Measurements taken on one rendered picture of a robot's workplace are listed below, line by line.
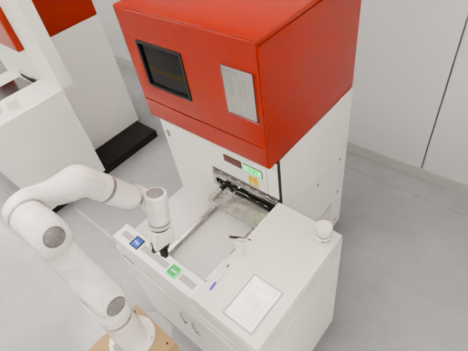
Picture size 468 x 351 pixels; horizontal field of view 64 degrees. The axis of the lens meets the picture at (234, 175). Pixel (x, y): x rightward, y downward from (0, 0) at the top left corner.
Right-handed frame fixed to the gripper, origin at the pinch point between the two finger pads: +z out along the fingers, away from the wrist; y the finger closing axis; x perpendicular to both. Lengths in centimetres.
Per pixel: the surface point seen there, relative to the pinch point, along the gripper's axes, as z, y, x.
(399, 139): 36, -219, 22
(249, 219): 13, -50, 5
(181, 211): 22, -38, -33
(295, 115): -42, -67, 15
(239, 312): 13.7, -6.3, 35.5
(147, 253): 15.7, -2.8, -17.2
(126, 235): 15.6, -3.5, -34.7
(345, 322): 96, -86, 55
